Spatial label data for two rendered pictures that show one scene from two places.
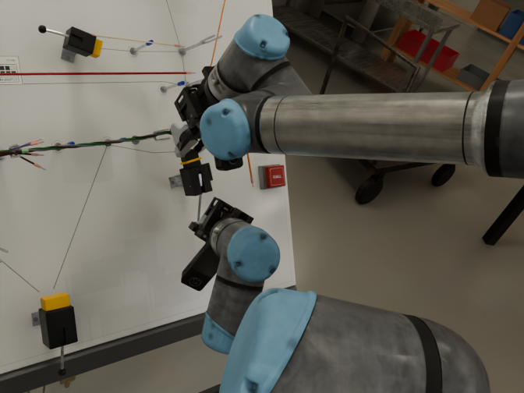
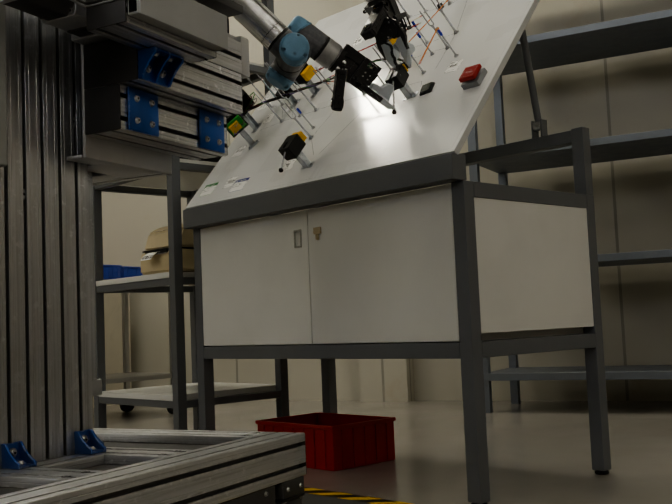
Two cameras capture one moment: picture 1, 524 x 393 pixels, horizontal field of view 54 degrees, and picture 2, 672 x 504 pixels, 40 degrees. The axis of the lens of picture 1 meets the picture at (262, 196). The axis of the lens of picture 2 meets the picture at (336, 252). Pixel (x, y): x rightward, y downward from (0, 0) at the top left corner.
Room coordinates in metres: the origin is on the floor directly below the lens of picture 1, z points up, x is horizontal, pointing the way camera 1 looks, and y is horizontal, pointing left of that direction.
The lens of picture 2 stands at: (0.85, -2.40, 0.46)
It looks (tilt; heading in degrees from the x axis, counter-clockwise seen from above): 4 degrees up; 95
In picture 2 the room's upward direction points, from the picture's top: 2 degrees counter-clockwise
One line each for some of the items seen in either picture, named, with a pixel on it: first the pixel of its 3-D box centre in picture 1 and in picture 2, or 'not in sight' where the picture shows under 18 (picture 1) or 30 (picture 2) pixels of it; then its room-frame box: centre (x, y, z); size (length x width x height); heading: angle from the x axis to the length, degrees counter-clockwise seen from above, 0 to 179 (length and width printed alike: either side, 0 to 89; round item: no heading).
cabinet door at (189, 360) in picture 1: (154, 373); (377, 269); (0.77, 0.07, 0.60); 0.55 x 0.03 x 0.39; 138
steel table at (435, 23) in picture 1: (348, 19); not in sight; (5.24, -0.10, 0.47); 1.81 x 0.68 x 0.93; 67
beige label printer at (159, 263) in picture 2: not in sight; (189, 248); (0.05, 0.91, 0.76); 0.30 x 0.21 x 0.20; 51
